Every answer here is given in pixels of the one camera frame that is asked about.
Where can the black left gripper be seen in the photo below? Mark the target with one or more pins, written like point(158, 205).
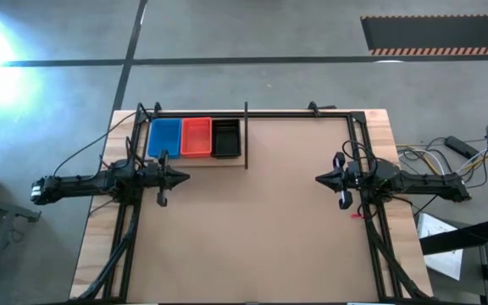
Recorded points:
point(153, 175)

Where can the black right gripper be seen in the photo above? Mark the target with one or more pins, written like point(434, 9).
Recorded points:
point(356, 178)

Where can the blue plastic basket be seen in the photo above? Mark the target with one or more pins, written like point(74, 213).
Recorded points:
point(164, 135)

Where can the orange plastic basket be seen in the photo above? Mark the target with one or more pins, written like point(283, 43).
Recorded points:
point(196, 137)

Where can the black plastic basket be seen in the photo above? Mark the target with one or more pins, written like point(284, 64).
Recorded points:
point(226, 140)

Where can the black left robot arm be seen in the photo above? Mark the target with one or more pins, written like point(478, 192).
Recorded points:
point(79, 185)

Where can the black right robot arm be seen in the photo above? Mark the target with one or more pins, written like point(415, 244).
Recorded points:
point(426, 186)

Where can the wooden shelf with black legs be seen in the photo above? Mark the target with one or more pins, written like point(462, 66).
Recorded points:
point(210, 162)

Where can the small red tag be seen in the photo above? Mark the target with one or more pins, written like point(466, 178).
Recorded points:
point(357, 216)

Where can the tan table mat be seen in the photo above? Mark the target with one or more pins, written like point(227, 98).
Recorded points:
point(248, 237)

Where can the black power strip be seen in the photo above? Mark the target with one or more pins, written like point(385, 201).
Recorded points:
point(460, 147)

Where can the black flat bar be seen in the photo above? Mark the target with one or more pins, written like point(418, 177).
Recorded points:
point(460, 239)

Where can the white paper sheet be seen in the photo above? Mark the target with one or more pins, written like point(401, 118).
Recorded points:
point(447, 262)

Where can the grey metal stand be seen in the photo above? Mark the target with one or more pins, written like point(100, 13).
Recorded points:
point(11, 208)

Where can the black hazard-striped floor mat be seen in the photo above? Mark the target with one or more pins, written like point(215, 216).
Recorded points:
point(439, 31)

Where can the black aluminium frame rig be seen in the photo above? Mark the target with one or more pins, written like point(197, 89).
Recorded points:
point(312, 114)

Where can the black frame clamp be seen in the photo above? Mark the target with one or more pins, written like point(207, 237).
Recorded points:
point(157, 107)
point(314, 107)

